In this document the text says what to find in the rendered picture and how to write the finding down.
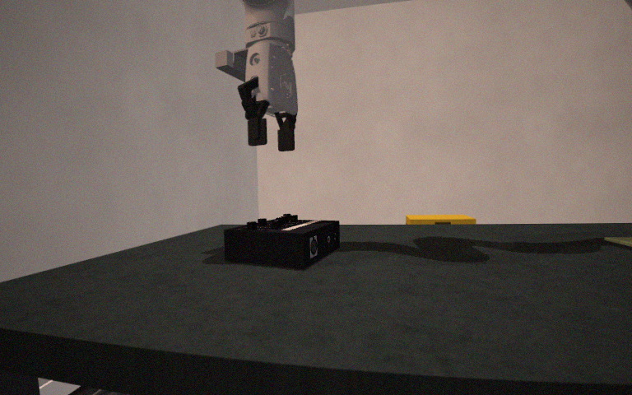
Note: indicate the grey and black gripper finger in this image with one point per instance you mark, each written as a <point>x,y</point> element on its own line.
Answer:
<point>286,134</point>
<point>255,110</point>

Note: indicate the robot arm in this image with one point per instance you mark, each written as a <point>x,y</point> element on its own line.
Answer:
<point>265,21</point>

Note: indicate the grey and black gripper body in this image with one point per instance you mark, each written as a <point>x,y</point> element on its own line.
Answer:
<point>271,62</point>

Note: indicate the black lighting desk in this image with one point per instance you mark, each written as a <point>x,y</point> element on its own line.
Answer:
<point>282,242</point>

